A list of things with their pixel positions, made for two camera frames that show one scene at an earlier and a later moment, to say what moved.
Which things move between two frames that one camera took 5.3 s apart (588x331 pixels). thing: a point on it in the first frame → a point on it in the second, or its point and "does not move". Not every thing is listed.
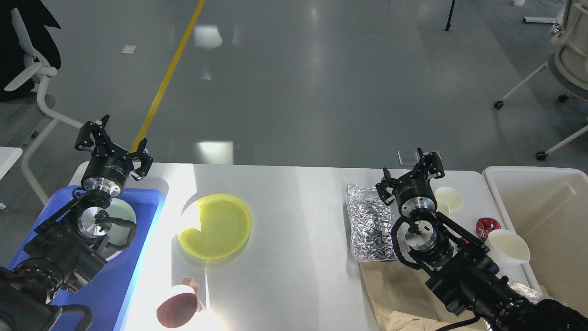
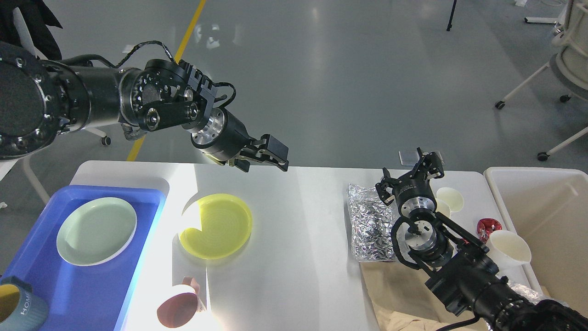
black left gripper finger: (146, 161) → (243, 164)
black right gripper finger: (387, 182) does not move
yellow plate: (225, 224) does not move
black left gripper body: (106, 168) → (223, 137)
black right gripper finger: (429, 162) does not move
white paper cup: (448, 199) does not move
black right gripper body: (414, 191) does not move
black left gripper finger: (93, 134) → (271, 151)
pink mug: (178, 306) does not move
